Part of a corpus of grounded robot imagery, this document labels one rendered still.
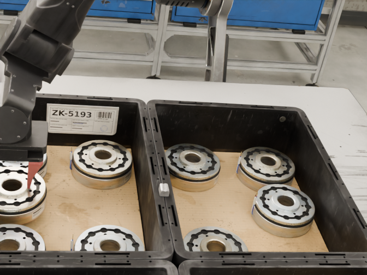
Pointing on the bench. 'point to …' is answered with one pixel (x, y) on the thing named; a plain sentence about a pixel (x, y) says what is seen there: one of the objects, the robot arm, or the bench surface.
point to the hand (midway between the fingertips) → (11, 181)
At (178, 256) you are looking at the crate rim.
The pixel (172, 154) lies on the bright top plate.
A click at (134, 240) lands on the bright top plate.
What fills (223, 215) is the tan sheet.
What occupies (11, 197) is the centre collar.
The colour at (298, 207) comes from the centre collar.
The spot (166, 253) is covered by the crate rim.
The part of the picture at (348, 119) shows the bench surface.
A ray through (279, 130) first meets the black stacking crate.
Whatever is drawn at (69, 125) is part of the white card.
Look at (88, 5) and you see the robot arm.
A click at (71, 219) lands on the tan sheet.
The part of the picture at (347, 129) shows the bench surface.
